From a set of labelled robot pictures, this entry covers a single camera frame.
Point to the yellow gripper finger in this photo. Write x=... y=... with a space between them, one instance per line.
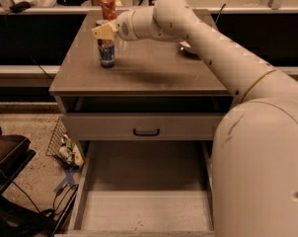
x=107 y=31

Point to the redbull can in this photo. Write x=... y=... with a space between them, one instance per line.
x=106 y=48

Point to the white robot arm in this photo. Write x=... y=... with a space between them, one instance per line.
x=255 y=147

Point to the orange soda can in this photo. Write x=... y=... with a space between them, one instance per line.
x=108 y=9

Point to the white paper bowl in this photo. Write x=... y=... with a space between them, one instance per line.
x=187 y=47

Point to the grey counter cabinet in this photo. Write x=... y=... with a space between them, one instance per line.
x=148 y=77

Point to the closed grey drawer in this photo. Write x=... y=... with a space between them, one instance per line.
x=108 y=127

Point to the blue tape cross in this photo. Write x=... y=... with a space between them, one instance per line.
x=69 y=178

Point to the black tray stand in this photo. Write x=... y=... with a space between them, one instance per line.
x=15 y=153

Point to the open bottom drawer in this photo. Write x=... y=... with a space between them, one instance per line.
x=143 y=189

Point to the black drawer handle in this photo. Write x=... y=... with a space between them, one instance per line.
x=146 y=133

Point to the wire mesh basket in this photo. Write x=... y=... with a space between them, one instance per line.
x=63 y=149

